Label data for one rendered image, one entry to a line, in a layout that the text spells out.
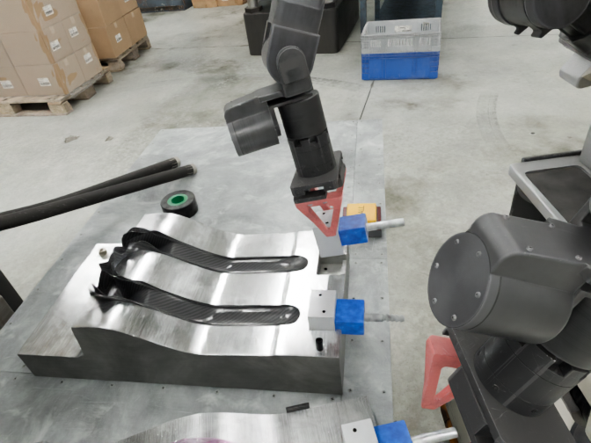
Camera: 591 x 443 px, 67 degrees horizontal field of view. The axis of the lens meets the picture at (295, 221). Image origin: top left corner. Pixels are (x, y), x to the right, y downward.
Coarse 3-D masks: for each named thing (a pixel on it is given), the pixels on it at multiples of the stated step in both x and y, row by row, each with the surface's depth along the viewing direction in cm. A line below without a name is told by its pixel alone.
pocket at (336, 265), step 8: (336, 256) 74; (344, 256) 74; (320, 264) 76; (328, 264) 76; (336, 264) 76; (344, 264) 74; (320, 272) 74; (328, 272) 74; (336, 272) 74; (344, 272) 72
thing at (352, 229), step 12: (324, 216) 68; (348, 216) 68; (360, 216) 67; (312, 228) 65; (348, 228) 65; (360, 228) 65; (372, 228) 66; (384, 228) 66; (324, 240) 66; (336, 240) 66; (348, 240) 66; (360, 240) 66; (324, 252) 67; (336, 252) 67
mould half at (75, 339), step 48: (192, 240) 77; (240, 240) 80; (288, 240) 78; (192, 288) 70; (240, 288) 71; (288, 288) 69; (336, 288) 67; (48, 336) 71; (96, 336) 62; (144, 336) 62; (192, 336) 64; (240, 336) 63; (288, 336) 62; (336, 336) 61; (192, 384) 67; (240, 384) 65; (288, 384) 64; (336, 384) 62
